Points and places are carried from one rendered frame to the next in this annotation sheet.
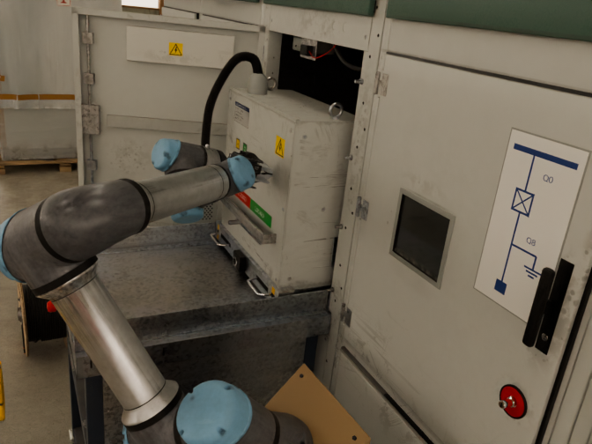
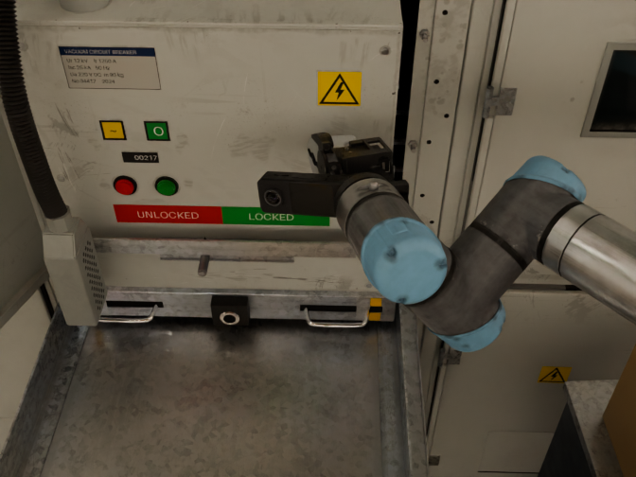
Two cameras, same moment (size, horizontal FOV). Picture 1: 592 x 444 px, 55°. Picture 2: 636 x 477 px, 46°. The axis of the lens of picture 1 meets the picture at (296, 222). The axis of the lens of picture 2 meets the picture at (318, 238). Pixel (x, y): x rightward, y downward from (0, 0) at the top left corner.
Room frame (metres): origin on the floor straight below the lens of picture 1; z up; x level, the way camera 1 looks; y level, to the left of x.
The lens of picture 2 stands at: (1.07, 0.80, 1.82)
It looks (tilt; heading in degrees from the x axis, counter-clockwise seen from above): 43 degrees down; 300
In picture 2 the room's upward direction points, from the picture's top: straight up
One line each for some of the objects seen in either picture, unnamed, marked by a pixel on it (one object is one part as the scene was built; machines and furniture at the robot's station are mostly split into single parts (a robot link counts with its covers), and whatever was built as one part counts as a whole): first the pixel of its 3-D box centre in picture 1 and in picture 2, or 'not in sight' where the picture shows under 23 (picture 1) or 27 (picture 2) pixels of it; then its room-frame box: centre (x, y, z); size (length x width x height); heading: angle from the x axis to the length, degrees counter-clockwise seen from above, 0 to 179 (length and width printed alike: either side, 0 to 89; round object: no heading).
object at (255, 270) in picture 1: (249, 259); (233, 294); (1.61, 0.13, 0.90); 0.54 x 0.05 x 0.06; 28
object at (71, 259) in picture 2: (205, 196); (76, 268); (1.76, 0.31, 1.04); 0.08 x 0.05 x 0.17; 118
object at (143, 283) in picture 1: (184, 289); (220, 429); (1.51, 0.32, 0.82); 0.68 x 0.62 x 0.06; 118
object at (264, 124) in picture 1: (250, 183); (218, 183); (1.60, 0.15, 1.15); 0.48 x 0.01 x 0.48; 28
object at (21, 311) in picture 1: (43, 310); not in sight; (2.28, 1.14, 0.20); 0.40 x 0.22 x 0.40; 31
